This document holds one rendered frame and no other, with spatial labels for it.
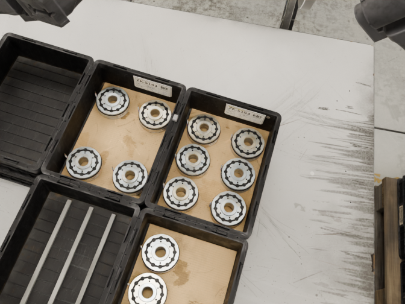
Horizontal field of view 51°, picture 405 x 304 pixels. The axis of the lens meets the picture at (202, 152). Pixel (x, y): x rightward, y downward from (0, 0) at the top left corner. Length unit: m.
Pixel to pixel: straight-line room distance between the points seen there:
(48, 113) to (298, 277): 0.93
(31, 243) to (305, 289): 0.82
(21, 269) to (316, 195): 0.93
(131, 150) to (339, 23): 1.88
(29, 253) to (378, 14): 1.03
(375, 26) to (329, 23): 2.15
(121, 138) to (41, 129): 0.25
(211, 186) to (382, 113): 1.53
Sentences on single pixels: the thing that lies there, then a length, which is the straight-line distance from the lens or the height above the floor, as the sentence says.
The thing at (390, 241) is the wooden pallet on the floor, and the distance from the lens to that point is 2.19.
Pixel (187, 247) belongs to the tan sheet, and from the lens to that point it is 1.24.
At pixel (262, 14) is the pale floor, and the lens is 2.80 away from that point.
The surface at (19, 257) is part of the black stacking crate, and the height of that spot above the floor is 0.83.
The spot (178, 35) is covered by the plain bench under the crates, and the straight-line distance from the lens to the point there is 1.73.
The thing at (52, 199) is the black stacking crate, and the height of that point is 0.83.
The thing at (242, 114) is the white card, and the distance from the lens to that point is 1.34.
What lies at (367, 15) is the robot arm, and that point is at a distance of 0.72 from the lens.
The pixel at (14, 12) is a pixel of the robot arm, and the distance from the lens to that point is 1.04.
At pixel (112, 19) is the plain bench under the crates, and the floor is 0.70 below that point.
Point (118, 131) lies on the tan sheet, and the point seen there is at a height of 0.83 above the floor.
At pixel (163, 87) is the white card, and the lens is 1.35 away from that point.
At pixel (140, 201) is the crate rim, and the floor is 0.93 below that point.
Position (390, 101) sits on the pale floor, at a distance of 2.69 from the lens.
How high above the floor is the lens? 2.04
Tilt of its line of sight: 66 degrees down
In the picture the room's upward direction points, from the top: 10 degrees clockwise
